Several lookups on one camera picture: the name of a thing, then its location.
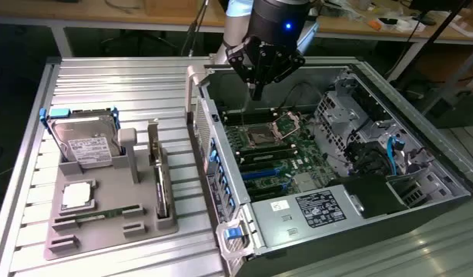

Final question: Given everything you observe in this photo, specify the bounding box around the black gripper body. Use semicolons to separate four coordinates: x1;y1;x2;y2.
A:
246;0;310;48

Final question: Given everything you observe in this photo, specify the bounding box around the black Nvidia graphics card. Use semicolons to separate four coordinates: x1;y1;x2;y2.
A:
147;118;172;220

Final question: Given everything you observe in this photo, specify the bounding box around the black RAM slot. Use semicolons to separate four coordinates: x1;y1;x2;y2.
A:
220;110;274;119
223;117;276;125

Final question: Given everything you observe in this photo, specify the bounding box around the metal socket cover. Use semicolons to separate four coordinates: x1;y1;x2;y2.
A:
270;111;303;136

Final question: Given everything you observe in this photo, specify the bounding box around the silver metal disk bay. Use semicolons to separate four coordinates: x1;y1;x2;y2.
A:
315;73;379;162

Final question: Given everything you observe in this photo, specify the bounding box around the CPU socket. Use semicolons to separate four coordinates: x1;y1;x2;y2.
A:
246;125;278;148

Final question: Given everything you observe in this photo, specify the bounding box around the green Dell motherboard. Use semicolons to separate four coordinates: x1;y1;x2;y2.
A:
223;111;338;203

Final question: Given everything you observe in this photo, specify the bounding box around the black labelled RAM stick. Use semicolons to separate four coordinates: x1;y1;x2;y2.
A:
238;148;295;166

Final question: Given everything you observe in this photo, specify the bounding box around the white plastic tray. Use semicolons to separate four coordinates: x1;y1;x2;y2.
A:
377;16;426;32

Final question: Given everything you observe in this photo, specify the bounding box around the blue expansion slot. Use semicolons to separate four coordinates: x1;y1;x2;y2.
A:
242;168;282;180

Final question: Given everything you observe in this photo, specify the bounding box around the black stand pole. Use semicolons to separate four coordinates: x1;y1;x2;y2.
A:
390;0;473;87

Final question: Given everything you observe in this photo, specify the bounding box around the black monitor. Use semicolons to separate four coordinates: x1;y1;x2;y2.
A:
407;0;473;11

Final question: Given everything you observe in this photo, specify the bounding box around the silver chipset heatsink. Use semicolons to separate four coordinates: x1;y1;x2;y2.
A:
292;174;318;193

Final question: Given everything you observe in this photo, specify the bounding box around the black expansion slot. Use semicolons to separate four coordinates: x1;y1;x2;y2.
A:
246;183;286;194

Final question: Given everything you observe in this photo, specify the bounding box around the silver hard disk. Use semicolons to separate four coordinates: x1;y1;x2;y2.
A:
51;108;122;170

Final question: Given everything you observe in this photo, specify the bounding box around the dark grey cabinet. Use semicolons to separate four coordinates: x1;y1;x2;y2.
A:
429;89;473;129

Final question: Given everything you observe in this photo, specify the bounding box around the black plastic shroud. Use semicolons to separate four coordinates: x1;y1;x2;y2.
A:
329;174;409;219

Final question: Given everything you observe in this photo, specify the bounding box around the grey plastic parts rack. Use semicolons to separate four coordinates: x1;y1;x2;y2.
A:
43;119;180;261

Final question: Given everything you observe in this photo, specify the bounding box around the silver power supply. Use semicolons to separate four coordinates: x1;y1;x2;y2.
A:
250;184;366;249

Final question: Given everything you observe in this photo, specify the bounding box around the blue case latch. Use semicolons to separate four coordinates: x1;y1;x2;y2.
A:
223;227;243;241

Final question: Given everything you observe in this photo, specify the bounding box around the open black PC case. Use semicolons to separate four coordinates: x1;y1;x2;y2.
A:
186;57;473;277

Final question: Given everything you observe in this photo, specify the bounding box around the silver CPU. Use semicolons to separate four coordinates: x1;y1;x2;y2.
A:
62;181;98;209

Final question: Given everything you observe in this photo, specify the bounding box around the green RAM stick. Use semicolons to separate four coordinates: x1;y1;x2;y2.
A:
72;208;126;222

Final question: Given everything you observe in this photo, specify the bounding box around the hanging grey cable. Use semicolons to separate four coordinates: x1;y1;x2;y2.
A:
180;0;210;57

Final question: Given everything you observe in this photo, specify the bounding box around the blue wire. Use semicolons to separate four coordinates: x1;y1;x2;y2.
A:
385;134;406;177

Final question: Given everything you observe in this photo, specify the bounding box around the aluminium profile frame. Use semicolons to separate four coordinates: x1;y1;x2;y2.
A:
421;50;473;116

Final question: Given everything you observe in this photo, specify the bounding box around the wooden desk white frame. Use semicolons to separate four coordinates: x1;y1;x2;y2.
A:
0;0;473;83

